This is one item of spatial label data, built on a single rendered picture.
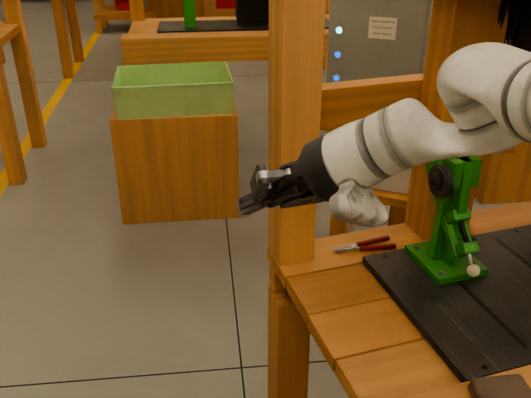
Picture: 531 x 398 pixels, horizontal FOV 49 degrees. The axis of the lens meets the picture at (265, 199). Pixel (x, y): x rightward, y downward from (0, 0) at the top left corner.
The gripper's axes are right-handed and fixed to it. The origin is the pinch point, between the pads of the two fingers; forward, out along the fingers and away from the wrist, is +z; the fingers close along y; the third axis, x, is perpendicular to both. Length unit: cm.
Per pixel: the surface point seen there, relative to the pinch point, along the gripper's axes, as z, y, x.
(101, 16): 468, -320, -465
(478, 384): -3, -49, 26
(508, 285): -3, -80, 7
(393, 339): 14, -54, 16
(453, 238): 3, -70, -4
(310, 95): 12, -38, -34
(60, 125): 330, -173, -208
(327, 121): 18, -53, -35
